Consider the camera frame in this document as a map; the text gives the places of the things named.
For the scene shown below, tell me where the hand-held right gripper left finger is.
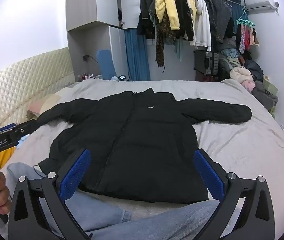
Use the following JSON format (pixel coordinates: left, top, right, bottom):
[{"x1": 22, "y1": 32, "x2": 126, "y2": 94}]
[{"x1": 7, "y1": 148, "x2": 92, "y2": 240}]

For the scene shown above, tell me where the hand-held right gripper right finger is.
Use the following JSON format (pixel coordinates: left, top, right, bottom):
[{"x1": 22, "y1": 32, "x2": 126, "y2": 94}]
[{"x1": 193, "y1": 148, "x2": 275, "y2": 240}]

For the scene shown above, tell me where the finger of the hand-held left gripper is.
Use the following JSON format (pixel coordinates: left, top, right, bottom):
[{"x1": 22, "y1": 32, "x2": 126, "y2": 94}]
[{"x1": 15, "y1": 119, "x2": 40, "y2": 142}]

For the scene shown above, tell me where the black puffer jacket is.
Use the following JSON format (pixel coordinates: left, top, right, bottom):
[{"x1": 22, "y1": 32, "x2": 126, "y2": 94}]
[{"x1": 37, "y1": 87, "x2": 253, "y2": 204}]

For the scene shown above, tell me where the pile of clothes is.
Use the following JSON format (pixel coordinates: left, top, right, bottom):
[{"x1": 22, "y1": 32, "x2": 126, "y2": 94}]
[{"x1": 219, "y1": 38, "x2": 280, "y2": 114}]

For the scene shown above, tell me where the light grey bedspread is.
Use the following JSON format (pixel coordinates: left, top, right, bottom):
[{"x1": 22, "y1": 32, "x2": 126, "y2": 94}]
[{"x1": 0, "y1": 79, "x2": 284, "y2": 240}]

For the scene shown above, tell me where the cream quilted headboard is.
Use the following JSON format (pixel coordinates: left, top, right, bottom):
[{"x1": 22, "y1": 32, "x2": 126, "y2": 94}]
[{"x1": 0, "y1": 47, "x2": 76, "y2": 133}]

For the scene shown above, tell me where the person's right leg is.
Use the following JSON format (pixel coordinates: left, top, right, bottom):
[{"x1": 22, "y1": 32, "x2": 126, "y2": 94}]
[{"x1": 92, "y1": 200, "x2": 234, "y2": 240}]

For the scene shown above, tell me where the blue cushion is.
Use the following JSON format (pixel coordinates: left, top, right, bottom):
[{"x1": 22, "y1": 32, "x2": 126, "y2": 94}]
[{"x1": 96, "y1": 50, "x2": 115, "y2": 80}]

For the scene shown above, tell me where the pale green box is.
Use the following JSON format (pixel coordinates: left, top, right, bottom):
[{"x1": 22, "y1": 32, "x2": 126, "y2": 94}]
[{"x1": 263, "y1": 74, "x2": 279, "y2": 93}]

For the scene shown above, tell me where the white wardrobe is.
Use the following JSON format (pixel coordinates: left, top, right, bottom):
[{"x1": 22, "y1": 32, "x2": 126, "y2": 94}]
[{"x1": 65, "y1": 0, "x2": 142, "y2": 82}]

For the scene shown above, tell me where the blue curtain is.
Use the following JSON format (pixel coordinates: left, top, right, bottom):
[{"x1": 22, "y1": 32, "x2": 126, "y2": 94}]
[{"x1": 124, "y1": 28, "x2": 151, "y2": 82}]

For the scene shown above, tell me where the brown patterned scarf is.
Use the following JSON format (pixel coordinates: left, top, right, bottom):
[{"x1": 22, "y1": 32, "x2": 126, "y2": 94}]
[{"x1": 155, "y1": 15, "x2": 178, "y2": 68}]

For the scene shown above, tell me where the hanging small laundry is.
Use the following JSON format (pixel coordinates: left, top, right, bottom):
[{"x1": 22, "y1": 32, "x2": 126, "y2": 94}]
[{"x1": 235, "y1": 24, "x2": 260, "y2": 55}]

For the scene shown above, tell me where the white hoodie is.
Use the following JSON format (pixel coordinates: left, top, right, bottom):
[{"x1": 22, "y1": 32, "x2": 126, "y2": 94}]
[{"x1": 194, "y1": 0, "x2": 212, "y2": 52}]

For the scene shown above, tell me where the green clip hanger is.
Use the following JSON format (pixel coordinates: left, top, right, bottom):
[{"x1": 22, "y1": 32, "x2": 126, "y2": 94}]
[{"x1": 236, "y1": 4, "x2": 256, "y2": 27}]

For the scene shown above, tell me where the black hanging top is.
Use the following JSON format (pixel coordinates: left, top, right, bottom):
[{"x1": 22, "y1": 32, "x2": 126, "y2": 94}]
[{"x1": 174, "y1": 0, "x2": 195, "y2": 42}]

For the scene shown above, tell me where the grey denim jacket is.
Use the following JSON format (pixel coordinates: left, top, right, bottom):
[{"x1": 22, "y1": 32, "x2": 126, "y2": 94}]
[{"x1": 203, "y1": 0, "x2": 234, "y2": 43}]

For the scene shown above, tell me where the black hanging coat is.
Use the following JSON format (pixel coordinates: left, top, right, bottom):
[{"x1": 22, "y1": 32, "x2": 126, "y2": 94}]
[{"x1": 136, "y1": 0, "x2": 157, "y2": 40}]

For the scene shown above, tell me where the cream hanging shirt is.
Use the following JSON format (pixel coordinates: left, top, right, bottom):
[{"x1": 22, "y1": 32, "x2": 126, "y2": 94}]
[{"x1": 184, "y1": 0, "x2": 198, "y2": 18}]

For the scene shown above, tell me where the yellow fleece jacket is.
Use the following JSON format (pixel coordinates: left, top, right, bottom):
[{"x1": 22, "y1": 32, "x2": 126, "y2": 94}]
[{"x1": 154, "y1": 0, "x2": 181, "y2": 31}]

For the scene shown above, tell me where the white air conditioner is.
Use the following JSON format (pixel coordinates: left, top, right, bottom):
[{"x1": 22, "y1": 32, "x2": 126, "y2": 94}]
[{"x1": 243, "y1": 0, "x2": 280, "y2": 12}]

